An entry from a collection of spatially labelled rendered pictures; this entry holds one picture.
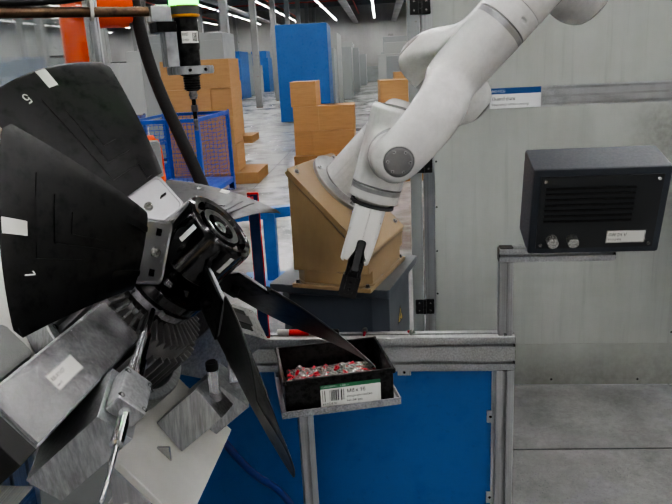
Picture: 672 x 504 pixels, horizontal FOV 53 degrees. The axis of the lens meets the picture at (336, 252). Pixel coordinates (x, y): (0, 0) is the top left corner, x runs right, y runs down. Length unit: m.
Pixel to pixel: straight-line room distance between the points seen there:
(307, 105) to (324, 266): 8.75
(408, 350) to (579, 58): 1.71
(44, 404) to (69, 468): 0.10
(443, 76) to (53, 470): 0.76
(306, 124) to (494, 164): 7.59
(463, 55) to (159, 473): 0.77
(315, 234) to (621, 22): 1.75
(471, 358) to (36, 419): 0.99
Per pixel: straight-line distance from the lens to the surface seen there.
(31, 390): 0.81
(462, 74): 1.10
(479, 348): 1.52
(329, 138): 10.32
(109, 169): 1.06
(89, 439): 0.85
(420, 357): 1.52
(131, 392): 0.84
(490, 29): 1.11
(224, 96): 9.08
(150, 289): 0.99
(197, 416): 1.08
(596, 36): 2.94
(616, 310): 3.16
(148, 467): 1.05
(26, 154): 0.81
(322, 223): 1.57
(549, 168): 1.39
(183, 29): 1.08
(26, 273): 0.78
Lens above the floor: 1.44
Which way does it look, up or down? 15 degrees down
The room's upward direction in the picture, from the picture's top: 3 degrees counter-clockwise
